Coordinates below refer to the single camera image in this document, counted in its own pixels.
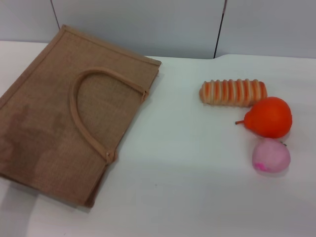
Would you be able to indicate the orange pear toy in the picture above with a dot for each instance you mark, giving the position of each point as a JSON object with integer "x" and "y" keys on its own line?
{"x": 269, "y": 118}

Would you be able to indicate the brown jute handbag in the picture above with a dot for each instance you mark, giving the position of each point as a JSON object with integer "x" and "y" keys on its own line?
{"x": 37, "y": 98}

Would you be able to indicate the orange striped bread roll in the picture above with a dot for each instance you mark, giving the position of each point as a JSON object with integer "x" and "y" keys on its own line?
{"x": 229, "y": 93}

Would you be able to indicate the pink peach toy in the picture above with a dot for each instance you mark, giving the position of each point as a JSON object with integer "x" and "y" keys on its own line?
{"x": 270, "y": 158}

